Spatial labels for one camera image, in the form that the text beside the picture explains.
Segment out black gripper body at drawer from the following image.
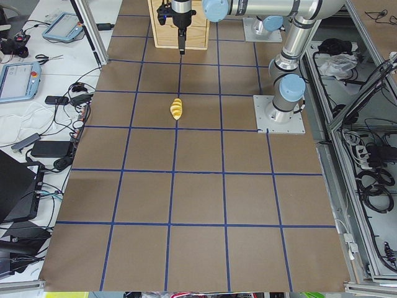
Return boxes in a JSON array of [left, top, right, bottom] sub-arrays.
[[156, 0, 196, 29]]

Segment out wooden drawer cabinet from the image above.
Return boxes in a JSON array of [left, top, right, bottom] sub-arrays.
[[148, 1, 210, 50]]

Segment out blue teach pendant upper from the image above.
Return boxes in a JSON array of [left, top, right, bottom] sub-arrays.
[[42, 12, 83, 43]]

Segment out blue teach pendant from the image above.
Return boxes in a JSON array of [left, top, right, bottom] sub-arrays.
[[42, 12, 83, 43], [1, 61, 42, 103]]

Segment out yellow toy bread roll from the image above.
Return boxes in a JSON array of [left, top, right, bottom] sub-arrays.
[[170, 98, 183, 120]]

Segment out black scissors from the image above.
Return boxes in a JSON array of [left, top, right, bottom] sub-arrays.
[[35, 54, 63, 65]]

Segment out black cloth bundle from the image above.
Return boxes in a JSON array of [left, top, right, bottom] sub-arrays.
[[318, 38, 352, 55]]

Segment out white crumpled cloth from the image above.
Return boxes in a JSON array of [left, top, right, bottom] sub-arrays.
[[319, 53, 358, 79]]

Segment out blue teach pendant lower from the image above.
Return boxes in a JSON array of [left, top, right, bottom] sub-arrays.
[[1, 61, 42, 103]]

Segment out black power adapter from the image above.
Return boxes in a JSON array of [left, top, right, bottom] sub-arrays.
[[31, 141, 71, 158]]

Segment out black laptop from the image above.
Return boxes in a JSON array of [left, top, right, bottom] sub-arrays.
[[1, 151, 44, 224]]

